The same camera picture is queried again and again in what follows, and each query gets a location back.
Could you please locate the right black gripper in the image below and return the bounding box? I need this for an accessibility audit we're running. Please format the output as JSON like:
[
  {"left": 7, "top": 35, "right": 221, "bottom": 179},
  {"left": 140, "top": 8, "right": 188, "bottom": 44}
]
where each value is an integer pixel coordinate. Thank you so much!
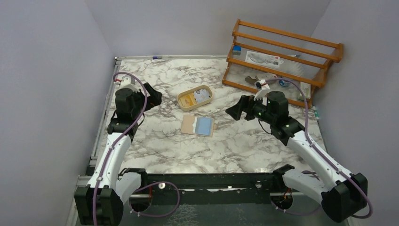
[{"left": 226, "top": 93, "right": 276, "bottom": 124}]

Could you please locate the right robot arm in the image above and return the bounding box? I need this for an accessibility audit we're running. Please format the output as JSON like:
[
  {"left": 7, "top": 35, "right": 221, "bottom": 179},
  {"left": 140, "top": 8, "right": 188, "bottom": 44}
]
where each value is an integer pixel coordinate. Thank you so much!
[{"left": 226, "top": 91, "right": 368, "bottom": 223}]

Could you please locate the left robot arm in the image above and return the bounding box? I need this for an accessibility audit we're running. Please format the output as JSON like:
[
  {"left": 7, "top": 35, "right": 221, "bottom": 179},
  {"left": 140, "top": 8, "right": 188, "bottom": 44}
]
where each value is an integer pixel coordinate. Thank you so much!
[{"left": 74, "top": 82, "right": 162, "bottom": 226}]

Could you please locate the orange card in tray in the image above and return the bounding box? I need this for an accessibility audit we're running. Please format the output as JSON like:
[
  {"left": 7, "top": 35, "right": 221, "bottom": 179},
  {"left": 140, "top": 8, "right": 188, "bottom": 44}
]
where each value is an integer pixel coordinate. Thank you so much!
[{"left": 180, "top": 94, "right": 197, "bottom": 108}]

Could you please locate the white black card in tray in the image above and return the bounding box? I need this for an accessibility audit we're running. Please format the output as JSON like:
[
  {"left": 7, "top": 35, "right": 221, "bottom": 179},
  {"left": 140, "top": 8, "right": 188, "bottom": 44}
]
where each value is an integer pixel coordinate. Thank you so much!
[{"left": 193, "top": 89, "right": 211, "bottom": 104}]

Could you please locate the brown small object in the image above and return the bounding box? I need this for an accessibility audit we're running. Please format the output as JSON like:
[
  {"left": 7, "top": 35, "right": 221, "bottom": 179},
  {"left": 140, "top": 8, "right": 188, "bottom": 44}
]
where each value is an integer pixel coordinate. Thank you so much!
[{"left": 245, "top": 76, "right": 258, "bottom": 86}]

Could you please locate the grey box with red label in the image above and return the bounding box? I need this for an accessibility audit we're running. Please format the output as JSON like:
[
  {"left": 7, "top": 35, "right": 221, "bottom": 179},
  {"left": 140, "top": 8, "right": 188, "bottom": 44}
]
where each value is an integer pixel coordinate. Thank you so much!
[{"left": 257, "top": 73, "right": 277, "bottom": 80}]

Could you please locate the beige oval tray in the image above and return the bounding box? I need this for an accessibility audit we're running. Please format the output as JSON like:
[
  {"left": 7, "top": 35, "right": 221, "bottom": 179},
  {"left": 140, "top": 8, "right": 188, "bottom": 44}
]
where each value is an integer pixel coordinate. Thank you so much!
[{"left": 176, "top": 85, "right": 213, "bottom": 112}]

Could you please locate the blue white bottle cap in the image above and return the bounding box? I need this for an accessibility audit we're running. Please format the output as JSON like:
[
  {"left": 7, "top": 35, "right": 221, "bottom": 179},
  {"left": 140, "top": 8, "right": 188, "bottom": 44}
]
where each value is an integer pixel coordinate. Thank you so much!
[{"left": 279, "top": 80, "right": 292, "bottom": 87}]

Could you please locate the clear packet with red label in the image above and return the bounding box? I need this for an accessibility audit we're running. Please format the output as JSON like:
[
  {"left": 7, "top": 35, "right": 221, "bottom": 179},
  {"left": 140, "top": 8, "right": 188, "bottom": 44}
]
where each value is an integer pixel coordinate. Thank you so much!
[{"left": 245, "top": 51, "right": 284, "bottom": 68}]

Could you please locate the blue white small box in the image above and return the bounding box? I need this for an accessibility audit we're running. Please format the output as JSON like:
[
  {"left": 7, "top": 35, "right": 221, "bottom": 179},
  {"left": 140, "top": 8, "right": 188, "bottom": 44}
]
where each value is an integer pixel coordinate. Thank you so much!
[{"left": 232, "top": 45, "right": 241, "bottom": 56}]

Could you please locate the green white small box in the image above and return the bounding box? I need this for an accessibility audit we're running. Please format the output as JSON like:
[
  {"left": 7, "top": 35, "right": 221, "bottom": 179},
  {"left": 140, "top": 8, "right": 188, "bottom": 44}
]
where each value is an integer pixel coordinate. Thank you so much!
[{"left": 300, "top": 82, "right": 311, "bottom": 100}]

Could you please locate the green white tube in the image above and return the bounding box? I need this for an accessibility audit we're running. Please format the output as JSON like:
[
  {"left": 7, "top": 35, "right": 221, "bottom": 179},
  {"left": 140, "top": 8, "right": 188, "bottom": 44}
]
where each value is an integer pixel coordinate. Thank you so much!
[{"left": 312, "top": 106, "right": 319, "bottom": 121}]

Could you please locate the wooden shelf rack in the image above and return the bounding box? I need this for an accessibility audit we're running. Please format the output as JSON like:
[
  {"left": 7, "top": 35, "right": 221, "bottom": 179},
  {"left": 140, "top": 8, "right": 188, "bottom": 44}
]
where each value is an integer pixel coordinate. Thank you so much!
[{"left": 222, "top": 19, "right": 343, "bottom": 108}]

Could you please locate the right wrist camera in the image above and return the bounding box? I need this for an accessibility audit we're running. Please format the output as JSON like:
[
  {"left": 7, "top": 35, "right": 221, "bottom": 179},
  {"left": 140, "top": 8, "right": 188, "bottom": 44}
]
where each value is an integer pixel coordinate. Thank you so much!
[{"left": 254, "top": 80, "right": 270, "bottom": 100}]

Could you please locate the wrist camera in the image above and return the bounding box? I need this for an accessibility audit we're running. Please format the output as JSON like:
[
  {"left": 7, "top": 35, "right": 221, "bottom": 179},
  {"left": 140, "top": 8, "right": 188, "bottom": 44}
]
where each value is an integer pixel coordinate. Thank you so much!
[
  {"left": 254, "top": 80, "right": 270, "bottom": 100},
  {"left": 119, "top": 77, "right": 139, "bottom": 93}
]

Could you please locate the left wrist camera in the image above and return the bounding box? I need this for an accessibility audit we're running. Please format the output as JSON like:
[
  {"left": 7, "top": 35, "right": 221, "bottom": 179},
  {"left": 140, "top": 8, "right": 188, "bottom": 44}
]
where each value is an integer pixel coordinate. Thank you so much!
[{"left": 119, "top": 77, "right": 139, "bottom": 93}]

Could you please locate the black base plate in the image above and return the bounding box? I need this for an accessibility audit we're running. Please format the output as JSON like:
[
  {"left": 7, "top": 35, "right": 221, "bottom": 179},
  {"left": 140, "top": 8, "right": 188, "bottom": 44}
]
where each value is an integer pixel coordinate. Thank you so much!
[{"left": 116, "top": 168, "right": 294, "bottom": 208}]

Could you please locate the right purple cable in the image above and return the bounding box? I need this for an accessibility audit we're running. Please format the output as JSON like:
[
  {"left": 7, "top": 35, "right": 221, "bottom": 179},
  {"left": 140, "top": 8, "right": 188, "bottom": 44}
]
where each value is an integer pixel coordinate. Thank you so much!
[{"left": 265, "top": 78, "right": 374, "bottom": 219}]

